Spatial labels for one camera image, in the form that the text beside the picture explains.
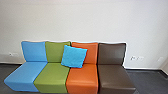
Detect blue sofa seat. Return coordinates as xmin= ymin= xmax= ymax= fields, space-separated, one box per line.
xmin=3 ymin=40 xmax=49 ymax=93

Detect green sofa seat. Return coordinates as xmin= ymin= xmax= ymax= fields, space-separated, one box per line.
xmin=34 ymin=40 xmax=72 ymax=94

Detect cyan square cushion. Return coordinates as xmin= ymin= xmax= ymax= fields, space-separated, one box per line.
xmin=60 ymin=44 xmax=89 ymax=69

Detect orange sofa seat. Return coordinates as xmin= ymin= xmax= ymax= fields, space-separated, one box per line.
xmin=65 ymin=41 xmax=100 ymax=94

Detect white double wall socket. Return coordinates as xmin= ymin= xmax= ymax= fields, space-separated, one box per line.
xmin=130 ymin=55 xmax=146 ymax=62

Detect brown sofa seat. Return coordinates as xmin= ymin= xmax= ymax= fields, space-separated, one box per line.
xmin=96 ymin=42 xmax=137 ymax=94

